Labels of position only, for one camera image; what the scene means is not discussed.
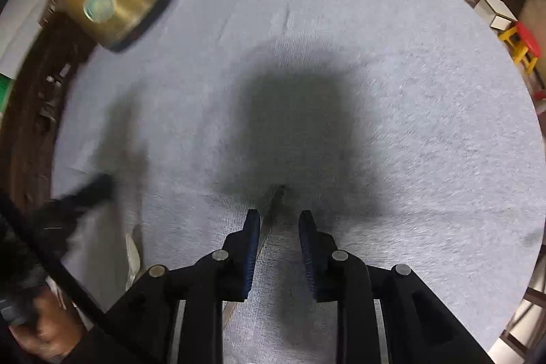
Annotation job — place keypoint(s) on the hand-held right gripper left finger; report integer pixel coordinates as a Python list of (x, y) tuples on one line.
[(252, 249)]

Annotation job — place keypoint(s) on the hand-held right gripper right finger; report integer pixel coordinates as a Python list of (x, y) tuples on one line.
[(308, 257)]

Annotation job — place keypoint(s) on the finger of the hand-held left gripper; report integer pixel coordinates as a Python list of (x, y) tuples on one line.
[(91, 191)]

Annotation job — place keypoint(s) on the person's left hand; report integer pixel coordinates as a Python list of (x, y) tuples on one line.
[(47, 334)]

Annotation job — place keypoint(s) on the carved wooden sideboard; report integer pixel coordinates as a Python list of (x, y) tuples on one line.
[(30, 112)]

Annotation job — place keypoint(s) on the grey tablecloth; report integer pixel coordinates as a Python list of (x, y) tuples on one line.
[(384, 48)]

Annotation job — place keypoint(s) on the brown wooden chair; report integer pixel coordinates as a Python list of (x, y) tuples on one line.
[(520, 330)]

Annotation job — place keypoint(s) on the yellow stool red seat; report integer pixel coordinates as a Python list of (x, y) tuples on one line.
[(529, 38)]

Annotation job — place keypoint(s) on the small white stool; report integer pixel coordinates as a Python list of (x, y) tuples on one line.
[(495, 6)]

